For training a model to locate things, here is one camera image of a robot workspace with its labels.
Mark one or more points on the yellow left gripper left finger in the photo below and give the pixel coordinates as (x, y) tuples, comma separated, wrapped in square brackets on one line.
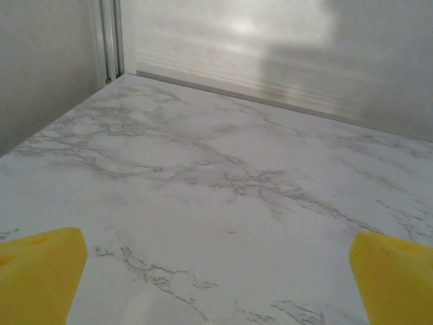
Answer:
[(34, 277)]

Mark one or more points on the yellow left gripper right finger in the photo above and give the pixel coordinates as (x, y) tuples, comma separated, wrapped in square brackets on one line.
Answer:
[(399, 284)]

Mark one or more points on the aluminium frame post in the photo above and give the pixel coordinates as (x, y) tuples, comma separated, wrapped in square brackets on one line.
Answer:
[(108, 40)]

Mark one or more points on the white wall edge strip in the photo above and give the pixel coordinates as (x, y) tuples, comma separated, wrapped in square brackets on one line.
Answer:
[(236, 94)]

